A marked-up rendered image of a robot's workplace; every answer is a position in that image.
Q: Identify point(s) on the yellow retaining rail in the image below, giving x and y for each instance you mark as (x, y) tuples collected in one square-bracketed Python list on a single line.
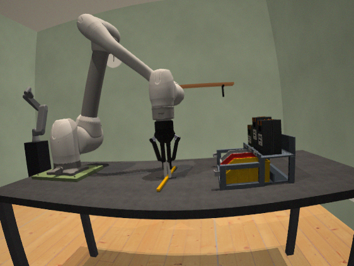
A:
[(165, 180)]

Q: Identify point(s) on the red open bin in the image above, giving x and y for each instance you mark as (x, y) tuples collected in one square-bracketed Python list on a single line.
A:
[(235, 156)]

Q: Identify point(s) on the yellow bin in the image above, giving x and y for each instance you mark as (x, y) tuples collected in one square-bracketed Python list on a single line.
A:
[(248, 174)]

